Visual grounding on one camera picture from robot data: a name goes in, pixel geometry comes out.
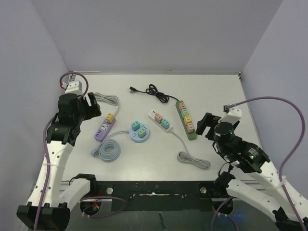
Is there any small pink charger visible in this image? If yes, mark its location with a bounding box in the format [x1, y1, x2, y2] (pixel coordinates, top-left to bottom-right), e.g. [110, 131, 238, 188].
[186, 122, 194, 133]

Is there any yellow olive charger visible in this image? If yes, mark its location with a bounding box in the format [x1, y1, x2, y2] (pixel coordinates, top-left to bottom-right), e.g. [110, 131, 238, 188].
[105, 113, 115, 124]

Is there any pink brown charger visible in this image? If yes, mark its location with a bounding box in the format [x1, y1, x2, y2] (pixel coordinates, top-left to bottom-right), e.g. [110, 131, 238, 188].
[179, 102, 186, 111]

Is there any teal charger dark base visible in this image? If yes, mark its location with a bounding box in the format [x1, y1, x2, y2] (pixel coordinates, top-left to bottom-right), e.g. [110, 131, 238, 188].
[161, 119, 170, 129]

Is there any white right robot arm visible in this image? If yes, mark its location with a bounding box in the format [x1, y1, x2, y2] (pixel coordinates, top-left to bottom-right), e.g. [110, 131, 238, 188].
[196, 113, 308, 231]

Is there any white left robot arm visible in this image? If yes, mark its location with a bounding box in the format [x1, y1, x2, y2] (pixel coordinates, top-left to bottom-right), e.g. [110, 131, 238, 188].
[16, 92, 102, 231]

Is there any green power strip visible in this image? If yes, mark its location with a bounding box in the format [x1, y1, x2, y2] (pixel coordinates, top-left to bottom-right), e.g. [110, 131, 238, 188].
[175, 101, 197, 141]

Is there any round blue power socket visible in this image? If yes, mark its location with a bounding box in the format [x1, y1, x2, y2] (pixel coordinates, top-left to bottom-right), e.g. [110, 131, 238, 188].
[129, 123, 150, 143]

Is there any white USB power strip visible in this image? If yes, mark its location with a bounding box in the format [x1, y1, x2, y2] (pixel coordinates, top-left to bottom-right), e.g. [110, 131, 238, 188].
[147, 110, 173, 133]

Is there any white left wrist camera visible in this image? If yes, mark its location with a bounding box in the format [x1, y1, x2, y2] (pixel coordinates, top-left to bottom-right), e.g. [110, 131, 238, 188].
[64, 80, 82, 96]

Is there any grey cable bundle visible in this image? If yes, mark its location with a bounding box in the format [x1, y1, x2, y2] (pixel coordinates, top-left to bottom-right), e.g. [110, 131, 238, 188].
[93, 92, 120, 116]

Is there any white coiled strip cord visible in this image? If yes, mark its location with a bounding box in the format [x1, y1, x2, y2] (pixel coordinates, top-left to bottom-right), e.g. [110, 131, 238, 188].
[172, 131, 211, 170]

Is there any coiled blue power cord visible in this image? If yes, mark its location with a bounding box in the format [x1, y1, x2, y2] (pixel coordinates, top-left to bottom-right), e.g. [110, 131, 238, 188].
[90, 130, 129, 163]

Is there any black coiled power cord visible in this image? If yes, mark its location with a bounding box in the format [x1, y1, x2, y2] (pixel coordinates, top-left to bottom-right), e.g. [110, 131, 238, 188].
[129, 83, 180, 104]

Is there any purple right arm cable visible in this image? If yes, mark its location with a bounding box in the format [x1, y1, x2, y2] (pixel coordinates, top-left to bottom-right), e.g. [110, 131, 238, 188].
[211, 96, 306, 231]

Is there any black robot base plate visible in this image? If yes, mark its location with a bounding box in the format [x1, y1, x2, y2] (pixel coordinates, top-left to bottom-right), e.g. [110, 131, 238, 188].
[80, 181, 229, 212]

